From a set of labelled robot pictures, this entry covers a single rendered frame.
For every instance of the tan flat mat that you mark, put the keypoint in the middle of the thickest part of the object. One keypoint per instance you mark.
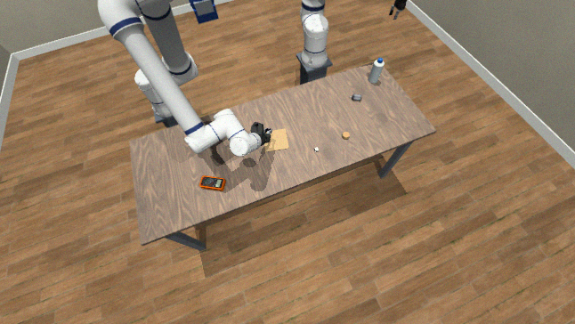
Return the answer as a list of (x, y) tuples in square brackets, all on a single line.
[(278, 141)]

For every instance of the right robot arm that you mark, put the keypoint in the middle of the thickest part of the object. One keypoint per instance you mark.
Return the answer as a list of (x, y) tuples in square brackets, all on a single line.
[(121, 18)]

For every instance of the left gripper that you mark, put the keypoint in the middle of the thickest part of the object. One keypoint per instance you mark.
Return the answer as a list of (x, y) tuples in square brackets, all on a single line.
[(400, 5)]

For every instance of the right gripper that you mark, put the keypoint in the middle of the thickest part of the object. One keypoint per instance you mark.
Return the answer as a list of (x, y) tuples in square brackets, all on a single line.
[(263, 136)]

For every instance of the orange digital multimeter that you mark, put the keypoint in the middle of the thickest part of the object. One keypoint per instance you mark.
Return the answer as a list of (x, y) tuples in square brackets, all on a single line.
[(212, 183)]

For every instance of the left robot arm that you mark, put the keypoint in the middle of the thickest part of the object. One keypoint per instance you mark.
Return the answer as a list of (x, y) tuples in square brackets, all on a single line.
[(315, 27)]

